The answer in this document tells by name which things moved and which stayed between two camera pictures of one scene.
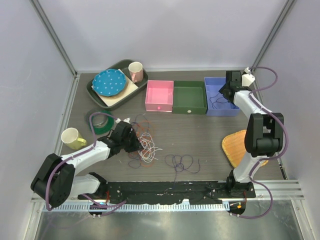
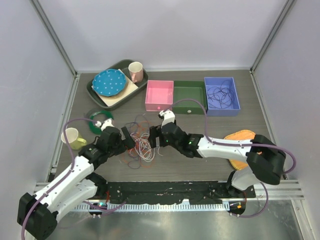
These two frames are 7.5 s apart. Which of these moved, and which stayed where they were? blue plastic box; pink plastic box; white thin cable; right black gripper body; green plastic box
Moved: right black gripper body
Stayed: green plastic box; blue plastic box; pink plastic box; white thin cable
